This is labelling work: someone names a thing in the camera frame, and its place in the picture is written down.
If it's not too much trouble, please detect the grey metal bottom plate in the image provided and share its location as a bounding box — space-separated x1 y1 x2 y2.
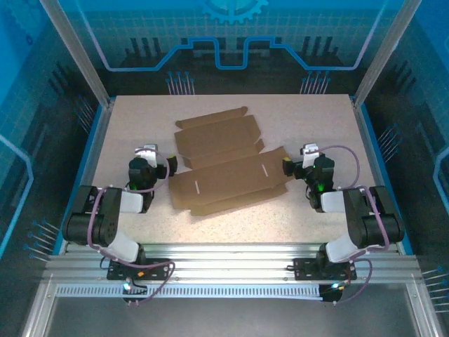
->
45 298 422 337

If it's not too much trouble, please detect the black connector board with LED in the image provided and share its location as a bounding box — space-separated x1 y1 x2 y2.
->
321 280 351 306
121 279 150 306

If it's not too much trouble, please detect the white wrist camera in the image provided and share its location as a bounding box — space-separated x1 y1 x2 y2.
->
133 143 159 169
299 143 322 169

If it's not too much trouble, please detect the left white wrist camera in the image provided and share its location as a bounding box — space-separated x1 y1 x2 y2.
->
133 143 159 169

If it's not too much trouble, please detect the blue table side trim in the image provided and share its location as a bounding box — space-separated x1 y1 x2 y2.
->
359 105 414 256
52 105 106 256

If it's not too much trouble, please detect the aluminium mounting rail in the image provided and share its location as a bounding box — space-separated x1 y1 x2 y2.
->
43 242 422 282

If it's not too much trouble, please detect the aluminium table side rail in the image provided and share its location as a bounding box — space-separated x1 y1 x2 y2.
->
351 100 403 256
62 100 115 256

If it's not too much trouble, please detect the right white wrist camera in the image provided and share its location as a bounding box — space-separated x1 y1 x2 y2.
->
299 143 322 169

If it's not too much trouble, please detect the aluminium frame post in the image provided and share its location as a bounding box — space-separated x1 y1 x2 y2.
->
38 0 115 108
352 0 424 108

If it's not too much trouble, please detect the brown cardboard box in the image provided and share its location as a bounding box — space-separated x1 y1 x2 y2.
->
167 107 289 217

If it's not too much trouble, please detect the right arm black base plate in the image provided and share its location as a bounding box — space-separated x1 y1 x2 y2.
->
293 258 358 282

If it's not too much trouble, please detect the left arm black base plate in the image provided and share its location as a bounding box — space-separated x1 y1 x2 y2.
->
107 258 173 282

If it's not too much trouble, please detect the slotted grey cable duct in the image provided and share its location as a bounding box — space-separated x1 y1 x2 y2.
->
55 284 326 300

